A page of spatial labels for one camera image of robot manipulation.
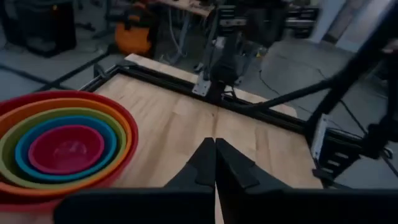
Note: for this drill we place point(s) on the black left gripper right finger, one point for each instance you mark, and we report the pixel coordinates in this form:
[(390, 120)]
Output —
[(231, 168)]

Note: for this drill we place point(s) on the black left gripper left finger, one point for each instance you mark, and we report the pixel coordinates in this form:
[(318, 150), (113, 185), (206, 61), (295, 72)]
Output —
[(203, 168)]

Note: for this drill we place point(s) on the nested rainbow bowls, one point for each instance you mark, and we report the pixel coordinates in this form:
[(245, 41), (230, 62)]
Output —
[(132, 127)]

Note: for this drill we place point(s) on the blue plastic bowl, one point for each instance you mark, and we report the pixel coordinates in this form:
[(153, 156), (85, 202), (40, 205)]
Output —
[(110, 146)]

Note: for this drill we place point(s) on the large orange plastic bowl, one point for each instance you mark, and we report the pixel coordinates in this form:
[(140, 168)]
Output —
[(93, 104)]

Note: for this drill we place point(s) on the green plastic bowl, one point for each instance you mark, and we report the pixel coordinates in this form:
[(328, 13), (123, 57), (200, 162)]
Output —
[(77, 111)]

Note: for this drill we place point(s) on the small magenta plastic bowl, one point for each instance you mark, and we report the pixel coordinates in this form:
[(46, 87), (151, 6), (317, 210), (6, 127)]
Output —
[(65, 149)]

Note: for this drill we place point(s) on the orange shop vacuum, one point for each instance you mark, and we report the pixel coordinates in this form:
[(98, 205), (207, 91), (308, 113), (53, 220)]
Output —
[(133, 37)]

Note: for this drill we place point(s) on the black drawer cabinet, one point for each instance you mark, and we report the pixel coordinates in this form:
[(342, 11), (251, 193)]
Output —
[(303, 20)]

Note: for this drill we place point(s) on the black equipment case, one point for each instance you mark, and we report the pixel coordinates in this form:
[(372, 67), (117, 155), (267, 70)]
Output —
[(40, 28)]

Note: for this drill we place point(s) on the silver frame bracket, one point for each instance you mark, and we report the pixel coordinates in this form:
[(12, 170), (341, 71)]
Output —
[(318, 137), (201, 85)]

